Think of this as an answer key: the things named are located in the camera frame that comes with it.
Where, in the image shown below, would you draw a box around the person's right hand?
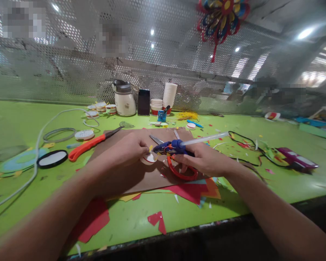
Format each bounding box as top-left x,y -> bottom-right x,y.
171,142 -> 233,178

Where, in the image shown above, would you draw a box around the person's left hand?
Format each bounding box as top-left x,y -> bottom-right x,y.
96,131 -> 151,178

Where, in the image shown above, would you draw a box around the white red paper cup piece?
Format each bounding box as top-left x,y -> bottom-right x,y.
140,152 -> 158,166

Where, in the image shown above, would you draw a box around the blue hot glue gun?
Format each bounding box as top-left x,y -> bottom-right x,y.
152,131 -> 231,158

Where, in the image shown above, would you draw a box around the brown cardboard mat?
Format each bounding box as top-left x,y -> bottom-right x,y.
81,128 -> 217,197

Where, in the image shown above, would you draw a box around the short stack red white cups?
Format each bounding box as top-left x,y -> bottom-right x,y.
150,98 -> 164,116

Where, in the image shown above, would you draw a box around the black smartphone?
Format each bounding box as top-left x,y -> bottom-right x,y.
137,89 -> 151,117

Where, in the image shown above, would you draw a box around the white thermos jug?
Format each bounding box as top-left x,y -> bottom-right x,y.
112,79 -> 137,117

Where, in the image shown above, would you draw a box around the white tape roll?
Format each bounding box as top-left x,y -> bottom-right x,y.
74,129 -> 95,141

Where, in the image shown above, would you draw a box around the pile of yellow rubber bands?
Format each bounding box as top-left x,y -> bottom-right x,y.
177,111 -> 201,122

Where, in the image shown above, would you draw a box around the blue pen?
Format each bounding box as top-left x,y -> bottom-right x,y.
186,119 -> 205,129

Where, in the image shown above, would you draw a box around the tall stack of white cups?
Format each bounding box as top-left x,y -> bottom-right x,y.
163,82 -> 178,110

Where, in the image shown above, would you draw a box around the red and orange paper sheets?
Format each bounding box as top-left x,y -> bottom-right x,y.
162,178 -> 222,206

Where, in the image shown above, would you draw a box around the small red paper scrap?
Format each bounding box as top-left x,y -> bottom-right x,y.
147,211 -> 168,235

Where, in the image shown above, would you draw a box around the perforated metal screen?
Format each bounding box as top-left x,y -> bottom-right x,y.
0,0 -> 326,116

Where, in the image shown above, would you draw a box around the large red paper sheet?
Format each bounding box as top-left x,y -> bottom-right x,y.
70,195 -> 111,244

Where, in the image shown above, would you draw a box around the black-rimmed round white lid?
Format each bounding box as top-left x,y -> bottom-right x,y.
37,149 -> 69,170

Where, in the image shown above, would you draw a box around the blue green paper cutouts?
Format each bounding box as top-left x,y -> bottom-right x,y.
0,146 -> 50,179

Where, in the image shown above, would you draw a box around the colourful paper pinwheel decoration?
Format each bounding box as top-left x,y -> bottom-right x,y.
196,0 -> 251,63

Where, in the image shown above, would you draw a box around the orange-handled pliers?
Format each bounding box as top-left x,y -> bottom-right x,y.
68,126 -> 125,162

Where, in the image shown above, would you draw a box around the orange-handled scissors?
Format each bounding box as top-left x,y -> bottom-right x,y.
149,134 -> 199,182

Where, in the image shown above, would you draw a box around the grey wire ring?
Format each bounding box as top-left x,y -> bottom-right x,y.
42,127 -> 77,144

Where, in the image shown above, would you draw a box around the white cable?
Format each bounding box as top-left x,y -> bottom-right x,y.
0,108 -> 100,212

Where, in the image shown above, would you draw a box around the black cable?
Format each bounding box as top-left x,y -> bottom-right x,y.
228,131 -> 289,167

